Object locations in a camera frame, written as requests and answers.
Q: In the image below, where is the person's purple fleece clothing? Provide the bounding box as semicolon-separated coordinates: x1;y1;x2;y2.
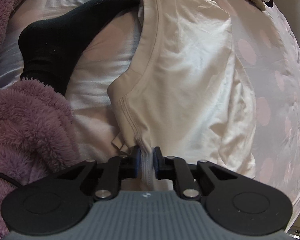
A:
0;0;77;240

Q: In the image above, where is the white t-shirt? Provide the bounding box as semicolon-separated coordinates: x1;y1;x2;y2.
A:
107;0;259;193

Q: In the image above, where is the person's black sock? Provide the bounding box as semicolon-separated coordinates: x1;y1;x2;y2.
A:
18;0;142;98

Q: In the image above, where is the polka dot bed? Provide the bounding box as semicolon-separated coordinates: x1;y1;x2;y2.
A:
0;0;300;240

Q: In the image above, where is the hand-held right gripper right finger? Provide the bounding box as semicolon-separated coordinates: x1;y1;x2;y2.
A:
153;147;240;202

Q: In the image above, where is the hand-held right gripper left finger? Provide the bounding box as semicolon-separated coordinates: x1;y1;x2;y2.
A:
57;147;142;202

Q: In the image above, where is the black cable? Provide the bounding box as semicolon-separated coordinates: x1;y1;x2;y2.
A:
0;169;24;188

